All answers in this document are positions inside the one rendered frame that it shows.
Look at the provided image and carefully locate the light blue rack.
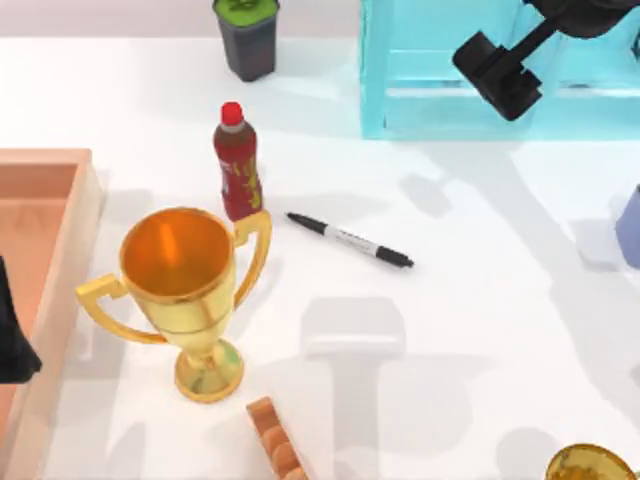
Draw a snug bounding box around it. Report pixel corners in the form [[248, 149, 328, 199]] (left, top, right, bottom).
[[358, 0, 640, 142]]

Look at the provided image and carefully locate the pale lilac container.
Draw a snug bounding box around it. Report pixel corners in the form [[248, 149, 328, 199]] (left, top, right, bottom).
[[613, 183, 640, 272]]

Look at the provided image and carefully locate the black and white marker pen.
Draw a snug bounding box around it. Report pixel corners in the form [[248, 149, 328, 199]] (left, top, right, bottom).
[[284, 211, 416, 270]]

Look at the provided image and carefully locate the dark grey plant pot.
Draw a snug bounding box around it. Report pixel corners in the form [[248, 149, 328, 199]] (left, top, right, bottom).
[[212, 0, 279, 84]]

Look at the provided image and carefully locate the red bottle with red cap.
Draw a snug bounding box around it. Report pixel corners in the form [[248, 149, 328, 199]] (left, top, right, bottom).
[[212, 101, 266, 224]]

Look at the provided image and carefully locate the large gold trophy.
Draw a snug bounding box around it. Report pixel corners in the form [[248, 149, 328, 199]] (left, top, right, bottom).
[[74, 206, 274, 406]]

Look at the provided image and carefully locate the brown bread loaf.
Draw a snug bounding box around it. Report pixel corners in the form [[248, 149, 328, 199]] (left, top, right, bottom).
[[245, 395, 312, 480]]

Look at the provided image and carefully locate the shallow salmon-coloured box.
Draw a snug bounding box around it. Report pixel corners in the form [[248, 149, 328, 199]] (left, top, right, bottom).
[[0, 147, 107, 480]]

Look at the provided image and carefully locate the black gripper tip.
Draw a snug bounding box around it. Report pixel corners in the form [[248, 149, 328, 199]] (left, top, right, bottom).
[[0, 255, 44, 385]]

